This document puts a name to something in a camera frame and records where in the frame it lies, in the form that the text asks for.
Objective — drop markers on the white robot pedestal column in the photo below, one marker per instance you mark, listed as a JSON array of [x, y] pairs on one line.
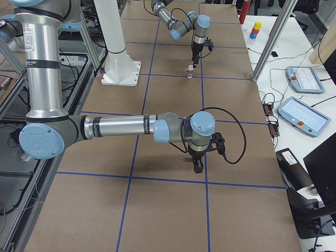
[[119, 69]]

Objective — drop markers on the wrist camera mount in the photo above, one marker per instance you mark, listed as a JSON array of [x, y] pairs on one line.
[[217, 143], [209, 44]]

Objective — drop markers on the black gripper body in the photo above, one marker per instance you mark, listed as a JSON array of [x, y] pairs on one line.
[[196, 155], [196, 49]]

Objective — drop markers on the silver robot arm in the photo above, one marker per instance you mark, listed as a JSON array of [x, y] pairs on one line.
[[195, 22], [194, 131]]

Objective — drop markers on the black monitor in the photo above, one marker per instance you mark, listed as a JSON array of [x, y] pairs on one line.
[[320, 164]]

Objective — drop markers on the teach pendant tablet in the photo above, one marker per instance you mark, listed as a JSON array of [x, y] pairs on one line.
[[304, 80], [303, 117]]

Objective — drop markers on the aluminium frame rack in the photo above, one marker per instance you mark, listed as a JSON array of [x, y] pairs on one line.
[[49, 128]]

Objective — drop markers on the far teach pendant tablet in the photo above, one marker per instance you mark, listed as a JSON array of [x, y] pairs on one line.
[[304, 80]]

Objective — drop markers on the red wooden block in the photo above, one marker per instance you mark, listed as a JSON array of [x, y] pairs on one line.
[[255, 31]]

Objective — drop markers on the brown paper table mat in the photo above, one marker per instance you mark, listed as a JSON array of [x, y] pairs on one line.
[[128, 193]]

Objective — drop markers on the blue wooden block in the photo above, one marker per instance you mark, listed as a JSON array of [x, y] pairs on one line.
[[253, 36]]

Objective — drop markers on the yellow wooden block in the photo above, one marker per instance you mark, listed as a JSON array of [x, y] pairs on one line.
[[257, 25]]

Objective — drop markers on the white PPR pipe fitting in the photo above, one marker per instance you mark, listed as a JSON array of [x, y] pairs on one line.
[[189, 71]]

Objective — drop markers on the aluminium frame post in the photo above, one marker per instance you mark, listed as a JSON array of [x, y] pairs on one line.
[[273, 37]]

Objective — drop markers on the red cylinder tube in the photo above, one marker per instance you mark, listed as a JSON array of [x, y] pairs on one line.
[[244, 11]]

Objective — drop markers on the near teach pendant tablet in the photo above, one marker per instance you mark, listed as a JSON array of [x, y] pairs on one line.
[[303, 117]]

